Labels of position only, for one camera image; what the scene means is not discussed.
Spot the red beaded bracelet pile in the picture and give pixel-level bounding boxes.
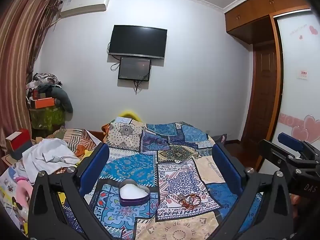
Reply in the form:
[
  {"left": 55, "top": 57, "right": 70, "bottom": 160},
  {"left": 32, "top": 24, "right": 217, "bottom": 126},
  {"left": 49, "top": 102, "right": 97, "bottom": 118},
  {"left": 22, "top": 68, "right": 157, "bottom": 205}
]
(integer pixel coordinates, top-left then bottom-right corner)
[{"left": 177, "top": 193, "right": 202, "bottom": 211}]

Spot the purple heart-shaped jewelry tin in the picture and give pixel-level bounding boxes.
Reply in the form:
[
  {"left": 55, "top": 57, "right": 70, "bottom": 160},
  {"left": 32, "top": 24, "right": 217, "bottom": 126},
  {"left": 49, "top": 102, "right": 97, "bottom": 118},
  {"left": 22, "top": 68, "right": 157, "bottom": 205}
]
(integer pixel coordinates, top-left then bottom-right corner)
[{"left": 119, "top": 179, "right": 150, "bottom": 206}]

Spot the white sliding wardrobe door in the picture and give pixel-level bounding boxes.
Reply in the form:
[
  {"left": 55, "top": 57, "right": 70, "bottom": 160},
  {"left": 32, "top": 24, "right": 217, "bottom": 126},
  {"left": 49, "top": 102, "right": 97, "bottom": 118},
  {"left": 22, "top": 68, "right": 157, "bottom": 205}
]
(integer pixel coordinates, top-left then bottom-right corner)
[{"left": 272, "top": 9, "right": 319, "bottom": 148}]

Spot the pink plush slipper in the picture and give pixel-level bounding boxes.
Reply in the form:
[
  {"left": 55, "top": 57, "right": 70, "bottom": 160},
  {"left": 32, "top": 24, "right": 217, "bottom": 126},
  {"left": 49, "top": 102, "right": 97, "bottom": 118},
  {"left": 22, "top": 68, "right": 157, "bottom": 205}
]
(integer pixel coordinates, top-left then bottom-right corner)
[{"left": 15, "top": 177, "right": 33, "bottom": 213}]

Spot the white crumpled cloth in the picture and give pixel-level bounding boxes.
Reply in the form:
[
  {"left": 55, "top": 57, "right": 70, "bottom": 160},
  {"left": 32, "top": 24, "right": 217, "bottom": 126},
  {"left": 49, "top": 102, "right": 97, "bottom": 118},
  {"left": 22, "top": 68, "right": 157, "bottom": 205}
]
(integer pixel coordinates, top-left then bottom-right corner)
[{"left": 22, "top": 138, "right": 80, "bottom": 184}]

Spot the striped orange cloth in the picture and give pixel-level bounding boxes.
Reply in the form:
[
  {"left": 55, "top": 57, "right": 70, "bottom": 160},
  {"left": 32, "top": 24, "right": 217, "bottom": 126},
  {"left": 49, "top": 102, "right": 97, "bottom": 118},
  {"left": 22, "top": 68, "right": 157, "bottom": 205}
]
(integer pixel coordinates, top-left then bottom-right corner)
[{"left": 46, "top": 127, "right": 97, "bottom": 159}]

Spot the red box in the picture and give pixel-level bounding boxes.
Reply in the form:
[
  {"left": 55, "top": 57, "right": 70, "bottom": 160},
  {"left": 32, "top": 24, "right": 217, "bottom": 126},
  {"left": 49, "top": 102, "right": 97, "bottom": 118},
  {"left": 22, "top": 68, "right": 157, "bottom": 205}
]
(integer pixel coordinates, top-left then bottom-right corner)
[{"left": 5, "top": 129, "right": 33, "bottom": 151}]

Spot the patchwork patterned bedspread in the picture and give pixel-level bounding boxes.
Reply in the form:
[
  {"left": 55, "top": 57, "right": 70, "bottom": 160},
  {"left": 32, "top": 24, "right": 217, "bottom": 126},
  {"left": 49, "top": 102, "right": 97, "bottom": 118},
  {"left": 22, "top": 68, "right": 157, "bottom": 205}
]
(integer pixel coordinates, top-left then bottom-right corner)
[{"left": 85, "top": 118, "right": 238, "bottom": 239}]

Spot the orange box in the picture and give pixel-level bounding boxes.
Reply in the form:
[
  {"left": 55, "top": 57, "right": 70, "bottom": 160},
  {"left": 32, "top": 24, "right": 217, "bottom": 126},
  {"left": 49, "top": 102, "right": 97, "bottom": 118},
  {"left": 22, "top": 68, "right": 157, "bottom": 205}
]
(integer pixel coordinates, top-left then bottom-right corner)
[{"left": 34, "top": 98, "right": 55, "bottom": 109}]

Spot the yellow cloth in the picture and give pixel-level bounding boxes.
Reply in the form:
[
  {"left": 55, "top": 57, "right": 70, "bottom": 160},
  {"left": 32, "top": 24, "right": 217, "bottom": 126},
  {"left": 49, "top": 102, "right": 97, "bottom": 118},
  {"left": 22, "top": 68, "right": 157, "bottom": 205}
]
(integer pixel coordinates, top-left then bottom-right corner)
[{"left": 118, "top": 110, "right": 142, "bottom": 122}]

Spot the wooden wardrobe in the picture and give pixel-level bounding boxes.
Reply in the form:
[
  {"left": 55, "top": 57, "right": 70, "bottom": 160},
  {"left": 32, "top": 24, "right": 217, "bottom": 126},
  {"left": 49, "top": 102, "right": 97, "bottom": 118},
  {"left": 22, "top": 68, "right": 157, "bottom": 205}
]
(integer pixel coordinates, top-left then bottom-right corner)
[{"left": 224, "top": 0, "right": 309, "bottom": 162}]

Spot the pile of clothes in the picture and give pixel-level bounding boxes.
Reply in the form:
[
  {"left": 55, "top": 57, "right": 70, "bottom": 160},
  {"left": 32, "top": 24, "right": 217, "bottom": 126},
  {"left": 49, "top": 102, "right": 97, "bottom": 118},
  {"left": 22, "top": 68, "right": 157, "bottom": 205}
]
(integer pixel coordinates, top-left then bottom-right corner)
[{"left": 26, "top": 73, "right": 73, "bottom": 114}]

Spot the striped brown curtain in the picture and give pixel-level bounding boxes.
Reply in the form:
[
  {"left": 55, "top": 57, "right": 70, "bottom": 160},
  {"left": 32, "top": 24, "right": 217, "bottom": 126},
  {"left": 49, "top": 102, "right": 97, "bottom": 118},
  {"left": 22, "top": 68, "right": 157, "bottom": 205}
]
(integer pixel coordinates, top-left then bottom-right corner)
[{"left": 1, "top": 0, "right": 61, "bottom": 156}]

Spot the white air conditioner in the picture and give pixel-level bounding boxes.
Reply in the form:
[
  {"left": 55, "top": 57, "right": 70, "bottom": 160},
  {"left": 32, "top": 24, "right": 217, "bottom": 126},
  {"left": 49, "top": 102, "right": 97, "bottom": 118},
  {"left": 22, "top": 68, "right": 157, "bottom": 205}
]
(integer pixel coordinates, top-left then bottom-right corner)
[{"left": 60, "top": 0, "right": 109, "bottom": 18}]

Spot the small black wall monitor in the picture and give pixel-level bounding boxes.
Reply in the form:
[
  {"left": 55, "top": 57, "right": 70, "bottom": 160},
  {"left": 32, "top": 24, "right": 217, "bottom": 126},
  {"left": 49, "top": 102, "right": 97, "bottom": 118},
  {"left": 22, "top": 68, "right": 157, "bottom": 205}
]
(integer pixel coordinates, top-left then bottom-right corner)
[{"left": 118, "top": 57, "right": 151, "bottom": 82}]

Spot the black wall television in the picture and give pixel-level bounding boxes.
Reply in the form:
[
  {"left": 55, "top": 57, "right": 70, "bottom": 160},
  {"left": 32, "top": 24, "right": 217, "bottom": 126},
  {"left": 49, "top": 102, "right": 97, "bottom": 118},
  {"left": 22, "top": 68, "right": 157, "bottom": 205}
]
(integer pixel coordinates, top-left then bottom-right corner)
[{"left": 108, "top": 25, "right": 168, "bottom": 59}]

